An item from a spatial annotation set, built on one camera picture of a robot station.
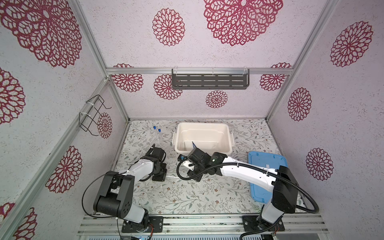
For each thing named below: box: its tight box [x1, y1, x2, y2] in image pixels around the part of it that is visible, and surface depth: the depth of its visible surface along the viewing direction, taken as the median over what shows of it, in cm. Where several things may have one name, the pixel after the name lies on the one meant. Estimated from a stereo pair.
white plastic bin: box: [172, 122, 235, 155], surface depth 101 cm
